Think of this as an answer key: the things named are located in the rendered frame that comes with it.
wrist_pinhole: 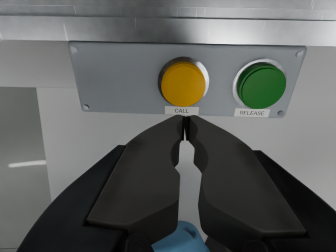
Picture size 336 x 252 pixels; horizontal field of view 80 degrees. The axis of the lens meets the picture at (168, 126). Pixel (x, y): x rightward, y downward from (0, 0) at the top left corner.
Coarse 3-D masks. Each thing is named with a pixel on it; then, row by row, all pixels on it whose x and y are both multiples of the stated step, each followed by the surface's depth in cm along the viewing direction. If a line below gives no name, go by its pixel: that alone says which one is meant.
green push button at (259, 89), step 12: (252, 72) 17; (264, 72) 17; (276, 72) 17; (240, 84) 18; (252, 84) 18; (264, 84) 18; (276, 84) 18; (240, 96) 18; (252, 96) 18; (264, 96) 18; (276, 96) 18
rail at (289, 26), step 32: (0, 0) 16; (32, 0) 16; (64, 0) 16; (96, 0) 16; (128, 0) 16; (160, 0) 16; (192, 0) 16; (224, 0) 16; (256, 0) 16; (288, 0) 16; (320, 0) 15; (0, 32) 18; (32, 32) 17; (64, 32) 17; (96, 32) 17; (128, 32) 17; (160, 32) 17; (192, 32) 17; (224, 32) 17; (256, 32) 17; (288, 32) 17; (320, 32) 16
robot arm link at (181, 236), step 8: (184, 224) 30; (192, 224) 30; (176, 232) 27; (184, 232) 27; (192, 232) 28; (160, 240) 26; (168, 240) 25; (176, 240) 25; (184, 240) 26; (192, 240) 26; (200, 240) 28; (160, 248) 25; (168, 248) 25; (176, 248) 25; (184, 248) 25; (192, 248) 26; (200, 248) 27; (208, 248) 30
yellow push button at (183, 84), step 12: (168, 72) 18; (180, 72) 17; (192, 72) 17; (168, 84) 18; (180, 84) 18; (192, 84) 18; (204, 84) 18; (168, 96) 18; (180, 96) 18; (192, 96) 18
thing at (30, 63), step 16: (0, 48) 28; (16, 48) 28; (32, 48) 28; (48, 48) 28; (64, 48) 28; (320, 48) 26; (0, 64) 29; (16, 64) 29; (32, 64) 29; (48, 64) 29; (64, 64) 29; (304, 64) 27; (320, 64) 27; (0, 80) 30; (16, 80) 30; (32, 80) 30; (48, 80) 30; (64, 80) 30; (304, 80) 28; (320, 80) 28
